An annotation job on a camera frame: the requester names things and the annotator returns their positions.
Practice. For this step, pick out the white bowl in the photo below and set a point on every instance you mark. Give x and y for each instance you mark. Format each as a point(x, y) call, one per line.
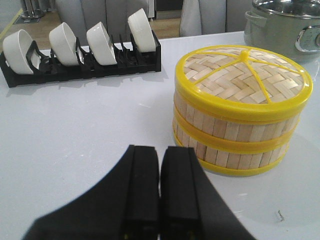
point(63, 43)
point(101, 45)
point(141, 31)
point(15, 48)

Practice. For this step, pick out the black dish rack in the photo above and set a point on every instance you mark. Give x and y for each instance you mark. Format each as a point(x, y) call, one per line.
point(45, 69)

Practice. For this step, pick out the glass pot lid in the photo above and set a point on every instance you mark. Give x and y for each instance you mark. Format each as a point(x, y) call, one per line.
point(290, 8)

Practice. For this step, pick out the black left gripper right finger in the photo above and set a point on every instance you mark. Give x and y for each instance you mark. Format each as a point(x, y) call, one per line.
point(191, 208)

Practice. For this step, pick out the right grey chair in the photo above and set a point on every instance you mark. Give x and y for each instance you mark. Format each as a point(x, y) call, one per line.
point(203, 17)

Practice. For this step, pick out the bamboo steamer tier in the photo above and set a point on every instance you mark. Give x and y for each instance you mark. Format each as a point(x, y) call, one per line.
point(240, 165)
point(193, 127)

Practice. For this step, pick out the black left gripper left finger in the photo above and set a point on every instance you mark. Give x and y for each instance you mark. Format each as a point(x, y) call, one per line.
point(123, 205)

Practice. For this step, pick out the woven bamboo steamer lid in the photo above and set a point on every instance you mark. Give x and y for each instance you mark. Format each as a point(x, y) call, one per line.
point(243, 83)

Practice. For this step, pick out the green electric cooking pot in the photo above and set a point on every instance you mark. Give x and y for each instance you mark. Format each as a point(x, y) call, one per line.
point(294, 36)

